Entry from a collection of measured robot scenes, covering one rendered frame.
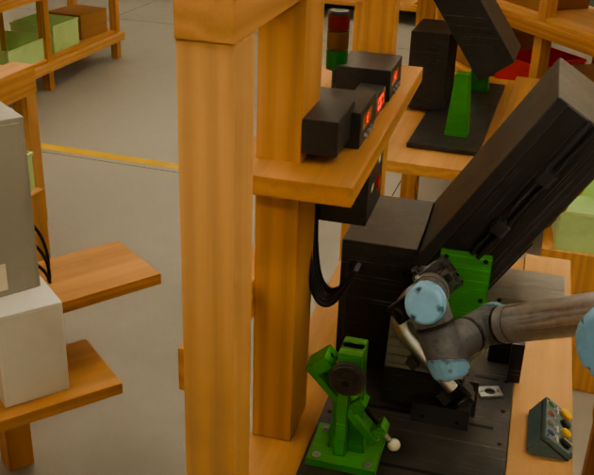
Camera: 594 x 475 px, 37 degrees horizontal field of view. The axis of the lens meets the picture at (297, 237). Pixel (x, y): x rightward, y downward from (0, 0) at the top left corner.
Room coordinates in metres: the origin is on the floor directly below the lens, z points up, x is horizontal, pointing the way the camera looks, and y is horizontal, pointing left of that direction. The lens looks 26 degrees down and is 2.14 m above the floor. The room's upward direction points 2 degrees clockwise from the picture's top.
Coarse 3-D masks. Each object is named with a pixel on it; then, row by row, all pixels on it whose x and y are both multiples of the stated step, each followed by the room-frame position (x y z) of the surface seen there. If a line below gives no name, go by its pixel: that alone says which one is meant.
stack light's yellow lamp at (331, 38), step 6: (330, 36) 2.05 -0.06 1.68; (336, 36) 2.04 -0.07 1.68; (342, 36) 2.04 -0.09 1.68; (348, 36) 2.06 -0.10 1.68; (330, 42) 2.05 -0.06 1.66; (336, 42) 2.04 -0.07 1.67; (342, 42) 2.04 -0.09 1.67; (348, 42) 2.06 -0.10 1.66; (330, 48) 2.05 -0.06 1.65; (336, 48) 2.04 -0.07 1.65; (342, 48) 2.04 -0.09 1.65
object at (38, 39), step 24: (0, 0) 6.58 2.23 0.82; (24, 0) 6.79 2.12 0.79; (72, 0) 8.34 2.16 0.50; (0, 24) 7.25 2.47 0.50; (24, 24) 7.38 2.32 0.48; (48, 24) 7.15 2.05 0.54; (72, 24) 7.60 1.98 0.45; (96, 24) 8.02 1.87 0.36; (0, 48) 7.21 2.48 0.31; (24, 48) 6.85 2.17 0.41; (48, 48) 7.12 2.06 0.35; (72, 48) 7.48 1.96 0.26; (96, 48) 7.77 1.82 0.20; (120, 48) 8.26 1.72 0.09; (48, 72) 7.02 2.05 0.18
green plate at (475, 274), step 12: (444, 252) 1.79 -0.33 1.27; (456, 252) 1.78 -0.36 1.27; (468, 252) 1.78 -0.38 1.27; (456, 264) 1.77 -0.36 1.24; (468, 264) 1.77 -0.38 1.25; (480, 264) 1.76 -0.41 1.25; (468, 276) 1.76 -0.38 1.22; (480, 276) 1.76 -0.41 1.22; (468, 288) 1.75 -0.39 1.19; (480, 288) 1.75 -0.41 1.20; (456, 300) 1.75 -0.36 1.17; (468, 300) 1.75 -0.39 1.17; (480, 300) 1.74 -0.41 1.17; (456, 312) 1.74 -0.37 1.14; (468, 312) 1.74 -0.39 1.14
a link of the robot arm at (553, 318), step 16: (496, 304) 1.55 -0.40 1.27; (512, 304) 1.48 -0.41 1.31; (528, 304) 1.45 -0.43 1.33; (544, 304) 1.42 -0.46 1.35; (560, 304) 1.39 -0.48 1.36; (576, 304) 1.37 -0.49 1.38; (592, 304) 1.35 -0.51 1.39; (480, 320) 1.49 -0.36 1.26; (496, 320) 1.47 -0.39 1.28; (512, 320) 1.45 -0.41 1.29; (528, 320) 1.42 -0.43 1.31; (544, 320) 1.40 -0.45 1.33; (560, 320) 1.38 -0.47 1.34; (576, 320) 1.36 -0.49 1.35; (496, 336) 1.47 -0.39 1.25; (512, 336) 1.45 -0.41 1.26; (528, 336) 1.42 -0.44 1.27; (544, 336) 1.41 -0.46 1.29; (560, 336) 1.39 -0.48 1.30
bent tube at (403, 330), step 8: (408, 288) 1.75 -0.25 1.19; (400, 296) 1.76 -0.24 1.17; (400, 328) 1.73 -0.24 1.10; (408, 328) 1.74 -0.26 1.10; (400, 336) 1.72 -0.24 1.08; (408, 336) 1.72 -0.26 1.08; (408, 344) 1.71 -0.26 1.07; (416, 344) 1.71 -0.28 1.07; (416, 352) 1.70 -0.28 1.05; (424, 360) 1.69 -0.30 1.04; (440, 384) 1.67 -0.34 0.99; (448, 384) 1.67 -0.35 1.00; (456, 384) 1.68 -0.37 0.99; (448, 392) 1.67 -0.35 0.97
